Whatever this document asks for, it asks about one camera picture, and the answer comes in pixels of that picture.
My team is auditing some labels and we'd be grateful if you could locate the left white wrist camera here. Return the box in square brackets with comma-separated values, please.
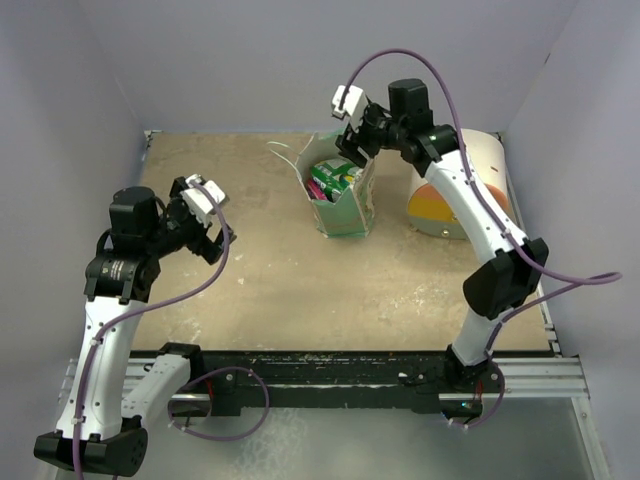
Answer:
[180, 174, 229, 227]

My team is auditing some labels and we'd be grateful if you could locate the black base frame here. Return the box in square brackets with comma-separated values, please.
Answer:
[183, 350, 505, 419]

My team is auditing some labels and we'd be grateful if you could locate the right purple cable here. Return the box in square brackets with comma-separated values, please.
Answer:
[337, 48, 623, 430]

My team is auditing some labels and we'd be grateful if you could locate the purple Fox's candy bag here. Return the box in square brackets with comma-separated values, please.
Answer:
[306, 178, 328, 201]

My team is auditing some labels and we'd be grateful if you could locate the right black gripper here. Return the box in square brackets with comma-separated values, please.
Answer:
[337, 100, 407, 168]

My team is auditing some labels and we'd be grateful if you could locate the yellow green Fox's candy bag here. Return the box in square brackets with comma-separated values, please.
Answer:
[310, 158, 361, 201]

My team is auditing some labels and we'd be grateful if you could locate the white round drawer box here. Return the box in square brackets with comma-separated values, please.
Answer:
[407, 129, 512, 240]

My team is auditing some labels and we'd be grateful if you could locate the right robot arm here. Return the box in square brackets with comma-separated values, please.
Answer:
[332, 78, 549, 391]

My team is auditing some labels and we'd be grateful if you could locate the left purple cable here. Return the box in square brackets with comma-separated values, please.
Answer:
[72, 180, 272, 476]

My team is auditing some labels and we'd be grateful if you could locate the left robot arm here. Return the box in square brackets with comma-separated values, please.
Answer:
[34, 174, 235, 478]

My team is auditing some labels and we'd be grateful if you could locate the green paper bag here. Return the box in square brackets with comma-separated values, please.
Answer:
[267, 132, 375, 238]

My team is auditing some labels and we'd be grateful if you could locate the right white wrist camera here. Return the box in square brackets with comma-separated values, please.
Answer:
[331, 85, 368, 132]

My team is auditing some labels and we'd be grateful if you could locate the purple cable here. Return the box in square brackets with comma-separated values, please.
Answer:
[337, 48, 623, 430]
[72, 180, 272, 476]

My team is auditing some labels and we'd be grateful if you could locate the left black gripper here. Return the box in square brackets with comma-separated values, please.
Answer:
[145, 178, 235, 263]

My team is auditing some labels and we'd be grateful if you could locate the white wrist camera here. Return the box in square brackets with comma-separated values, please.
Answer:
[331, 85, 368, 132]
[180, 174, 229, 227]

